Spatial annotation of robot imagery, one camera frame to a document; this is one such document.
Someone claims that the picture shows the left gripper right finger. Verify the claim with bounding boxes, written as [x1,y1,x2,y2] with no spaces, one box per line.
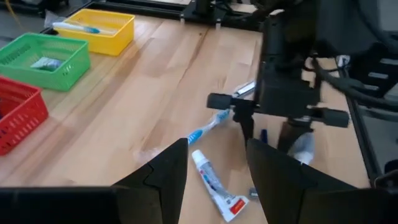
[246,138,357,224]

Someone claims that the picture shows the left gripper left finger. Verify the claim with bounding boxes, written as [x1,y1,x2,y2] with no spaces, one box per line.
[111,138,190,224]

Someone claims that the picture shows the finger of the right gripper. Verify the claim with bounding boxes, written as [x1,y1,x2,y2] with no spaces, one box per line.
[233,104,257,149]
[276,117,313,155]

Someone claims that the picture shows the silver nail clipper packet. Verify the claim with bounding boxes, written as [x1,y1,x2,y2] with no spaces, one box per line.
[287,132,315,166]

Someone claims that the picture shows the blue white toothbrush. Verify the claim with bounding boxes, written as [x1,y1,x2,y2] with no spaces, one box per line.
[135,108,233,162]
[43,9,118,37]

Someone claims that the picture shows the toothpaste tube red crimp end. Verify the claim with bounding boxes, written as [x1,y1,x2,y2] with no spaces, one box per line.
[191,149,250,223]

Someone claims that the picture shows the green plastic basket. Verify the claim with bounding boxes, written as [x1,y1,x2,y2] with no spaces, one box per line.
[0,32,91,93]

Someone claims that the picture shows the yellow plastic basket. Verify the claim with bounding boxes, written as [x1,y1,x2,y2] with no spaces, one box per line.
[53,8,136,57]

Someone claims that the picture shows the red plastic basket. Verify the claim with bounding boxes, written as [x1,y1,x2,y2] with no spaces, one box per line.
[0,76,50,156]

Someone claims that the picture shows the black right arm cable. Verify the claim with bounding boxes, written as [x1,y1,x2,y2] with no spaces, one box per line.
[310,57,398,111]

